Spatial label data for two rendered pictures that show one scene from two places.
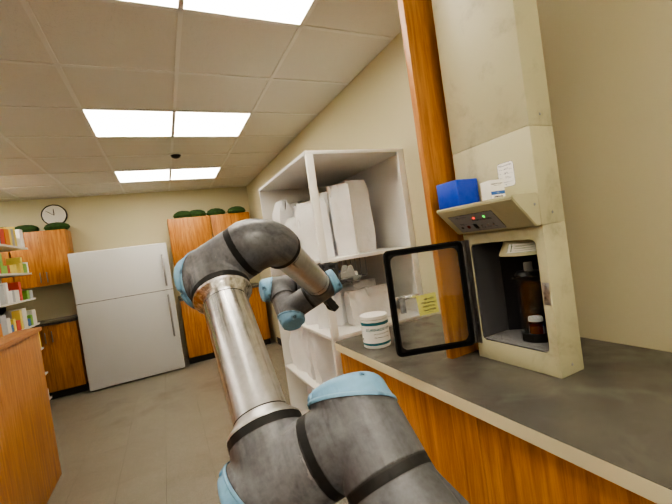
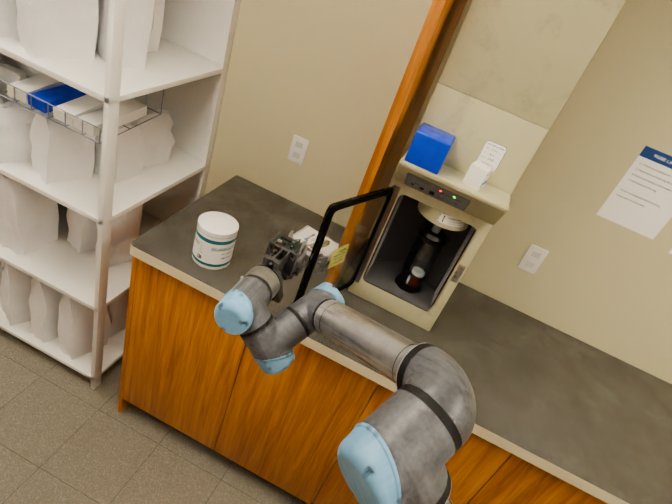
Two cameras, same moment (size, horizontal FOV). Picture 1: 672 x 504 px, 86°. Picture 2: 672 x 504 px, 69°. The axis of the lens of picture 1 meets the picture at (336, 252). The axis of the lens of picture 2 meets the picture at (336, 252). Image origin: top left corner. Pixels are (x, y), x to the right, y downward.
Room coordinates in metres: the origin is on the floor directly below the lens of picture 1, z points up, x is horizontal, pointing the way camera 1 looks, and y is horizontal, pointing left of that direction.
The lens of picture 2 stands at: (0.67, 0.73, 1.99)
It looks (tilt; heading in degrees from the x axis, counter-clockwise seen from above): 33 degrees down; 304
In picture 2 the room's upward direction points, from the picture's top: 21 degrees clockwise
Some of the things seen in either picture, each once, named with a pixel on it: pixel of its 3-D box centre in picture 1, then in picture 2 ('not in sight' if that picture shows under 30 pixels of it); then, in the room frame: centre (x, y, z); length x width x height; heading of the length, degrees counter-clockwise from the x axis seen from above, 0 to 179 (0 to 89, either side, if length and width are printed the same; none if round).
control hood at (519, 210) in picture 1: (483, 217); (448, 192); (1.21, -0.50, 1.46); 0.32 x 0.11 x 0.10; 25
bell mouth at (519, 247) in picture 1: (525, 245); (446, 208); (1.26, -0.65, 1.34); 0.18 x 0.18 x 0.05
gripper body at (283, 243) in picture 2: (321, 277); (278, 263); (1.25, 0.06, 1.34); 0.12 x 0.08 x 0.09; 116
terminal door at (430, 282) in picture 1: (429, 298); (342, 250); (1.35, -0.32, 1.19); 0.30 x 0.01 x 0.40; 94
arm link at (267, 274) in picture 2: not in sight; (259, 283); (1.21, 0.14, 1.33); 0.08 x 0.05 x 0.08; 26
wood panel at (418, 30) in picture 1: (471, 175); (416, 87); (1.50, -0.60, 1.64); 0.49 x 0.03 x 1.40; 115
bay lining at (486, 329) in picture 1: (530, 286); (423, 239); (1.28, -0.67, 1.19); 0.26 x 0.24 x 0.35; 25
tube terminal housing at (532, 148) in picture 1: (525, 249); (439, 207); (1.28, -0.67, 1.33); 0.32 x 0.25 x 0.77; 25
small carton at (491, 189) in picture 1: (492, 190); (477, 175); (1.16, -0.52, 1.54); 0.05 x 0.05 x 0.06; 11
